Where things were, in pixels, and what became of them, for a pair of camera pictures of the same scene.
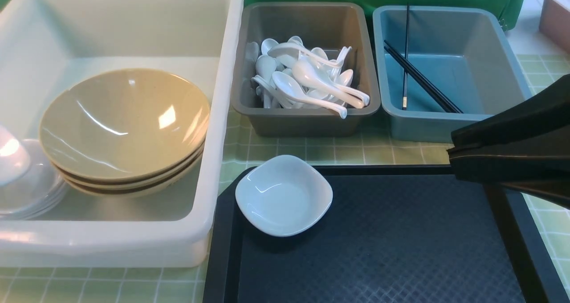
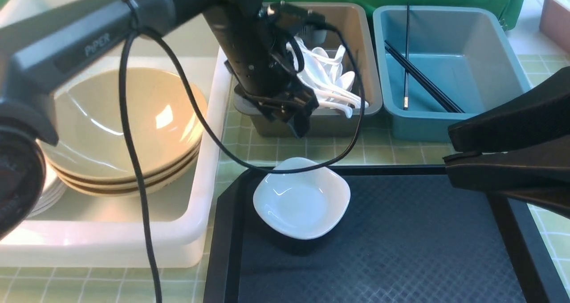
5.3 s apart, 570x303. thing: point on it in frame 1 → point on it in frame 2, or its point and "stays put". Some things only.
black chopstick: [404, 106] stays put
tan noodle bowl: [67, 177] → [105, 152]
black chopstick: [421, 81] stays put
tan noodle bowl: [123, 124] stays put
